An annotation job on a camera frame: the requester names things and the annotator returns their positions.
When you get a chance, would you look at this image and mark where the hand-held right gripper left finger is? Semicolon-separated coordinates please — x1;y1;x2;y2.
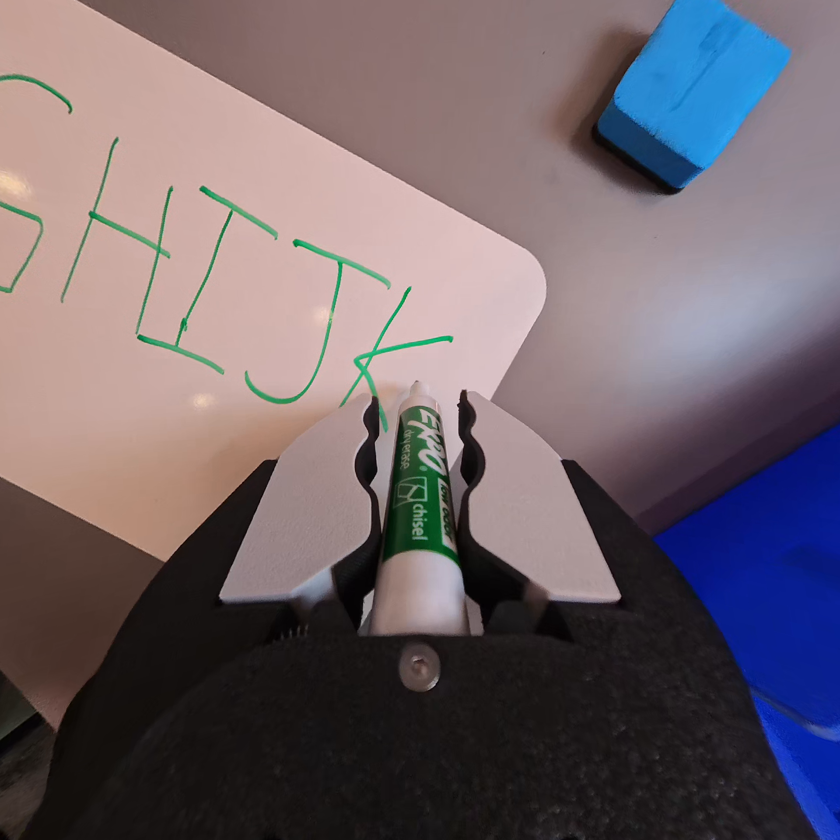
220;392;383;622

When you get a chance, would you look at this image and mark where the white whiteboard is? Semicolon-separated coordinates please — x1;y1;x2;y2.
0;0;548;637

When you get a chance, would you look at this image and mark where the green dry erase marker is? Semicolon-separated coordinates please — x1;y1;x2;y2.
369;378;471;637

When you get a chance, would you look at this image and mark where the blue whiteboard eraser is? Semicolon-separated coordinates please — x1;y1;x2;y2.
592;0;793;195

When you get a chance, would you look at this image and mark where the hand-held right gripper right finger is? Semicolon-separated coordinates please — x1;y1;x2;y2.
456;388;622;622

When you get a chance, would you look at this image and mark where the blue plastic bin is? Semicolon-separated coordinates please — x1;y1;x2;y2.
653;423;840;840

